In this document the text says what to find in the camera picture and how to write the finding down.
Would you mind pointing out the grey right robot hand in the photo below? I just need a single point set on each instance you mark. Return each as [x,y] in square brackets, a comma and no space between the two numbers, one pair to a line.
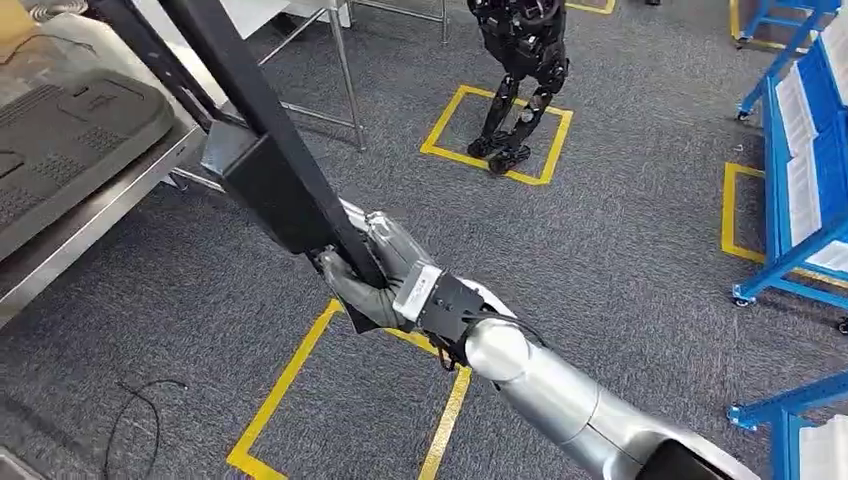
[371,301]

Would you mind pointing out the long black plastic panel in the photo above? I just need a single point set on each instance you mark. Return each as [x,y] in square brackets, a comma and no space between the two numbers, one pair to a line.
[265,99]

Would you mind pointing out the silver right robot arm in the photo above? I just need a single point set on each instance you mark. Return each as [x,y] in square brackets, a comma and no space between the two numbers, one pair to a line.
[563,397]

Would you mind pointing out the yellow floor tape square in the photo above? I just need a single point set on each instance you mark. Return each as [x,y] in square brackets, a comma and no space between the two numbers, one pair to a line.
[291,378]
[560,142]

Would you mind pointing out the black humanoid robot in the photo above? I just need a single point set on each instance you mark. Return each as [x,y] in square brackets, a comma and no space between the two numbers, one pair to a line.
[523,46]

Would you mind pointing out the steel work table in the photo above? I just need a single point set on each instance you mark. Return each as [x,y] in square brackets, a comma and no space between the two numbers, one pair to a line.
[79,225]

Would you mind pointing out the dark grey moulded mat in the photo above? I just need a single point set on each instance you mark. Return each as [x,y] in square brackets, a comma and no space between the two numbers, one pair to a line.
[79,132]

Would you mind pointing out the beige moulded mat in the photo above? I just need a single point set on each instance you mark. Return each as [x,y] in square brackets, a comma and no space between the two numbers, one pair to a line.
[99,50]

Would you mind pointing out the blue steel shelf rack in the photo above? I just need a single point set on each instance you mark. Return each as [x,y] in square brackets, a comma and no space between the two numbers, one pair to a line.
[778,424]
[788,50]
[775,265]

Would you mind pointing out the white plastic tray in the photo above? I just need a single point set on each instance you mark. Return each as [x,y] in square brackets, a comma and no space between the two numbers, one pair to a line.
[825,450]
[831,257]

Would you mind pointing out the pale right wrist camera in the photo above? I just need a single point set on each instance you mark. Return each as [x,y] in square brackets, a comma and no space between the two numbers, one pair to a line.
[416,291]

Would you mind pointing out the steel table frame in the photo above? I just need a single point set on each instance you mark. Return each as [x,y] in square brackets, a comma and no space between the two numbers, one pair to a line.
[348,79]

